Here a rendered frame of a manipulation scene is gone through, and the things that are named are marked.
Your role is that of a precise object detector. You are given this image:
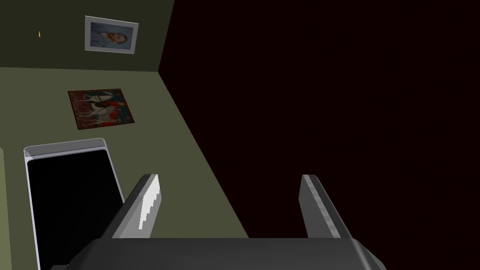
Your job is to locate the white-framed dark window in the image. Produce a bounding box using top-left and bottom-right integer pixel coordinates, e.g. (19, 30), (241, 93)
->
(23, 137), (126, 270)

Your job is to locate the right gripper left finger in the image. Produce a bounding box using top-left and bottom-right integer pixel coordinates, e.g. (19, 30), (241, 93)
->
(112, 173), (163, 239)

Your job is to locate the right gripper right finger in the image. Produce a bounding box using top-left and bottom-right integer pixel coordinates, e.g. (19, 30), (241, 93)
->
(298, 174), (353, 239)

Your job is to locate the white-framed portrait picture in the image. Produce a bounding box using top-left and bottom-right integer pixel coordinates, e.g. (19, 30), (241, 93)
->
(84, 15), (139, 55)

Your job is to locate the dark red horses picture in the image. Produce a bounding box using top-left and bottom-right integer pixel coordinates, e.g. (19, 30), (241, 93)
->
(67, 88), (135, 131)

